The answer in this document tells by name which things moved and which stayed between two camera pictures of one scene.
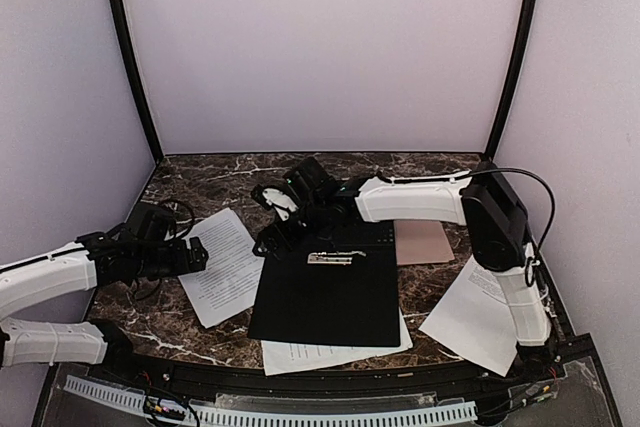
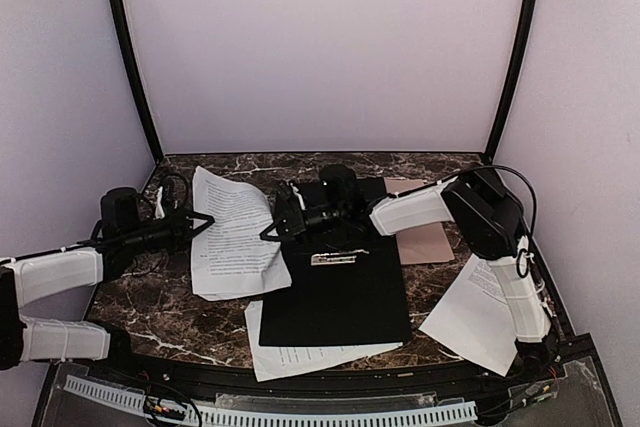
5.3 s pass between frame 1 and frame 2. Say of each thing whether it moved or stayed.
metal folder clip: stayed
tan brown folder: stayed
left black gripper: moved
